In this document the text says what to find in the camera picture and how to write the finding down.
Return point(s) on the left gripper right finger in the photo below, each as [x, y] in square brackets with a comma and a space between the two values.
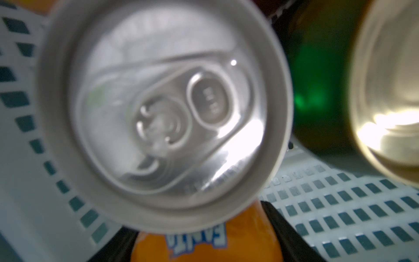
[293, 246]

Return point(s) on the orange Fanta can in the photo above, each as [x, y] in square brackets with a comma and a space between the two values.
[169, 117]

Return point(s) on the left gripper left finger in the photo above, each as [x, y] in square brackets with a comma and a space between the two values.
[119, 248]

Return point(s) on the green soda can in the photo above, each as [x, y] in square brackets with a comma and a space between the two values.
[355, 73]

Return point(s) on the white plastic basket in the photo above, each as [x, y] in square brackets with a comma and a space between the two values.
[345, 217]

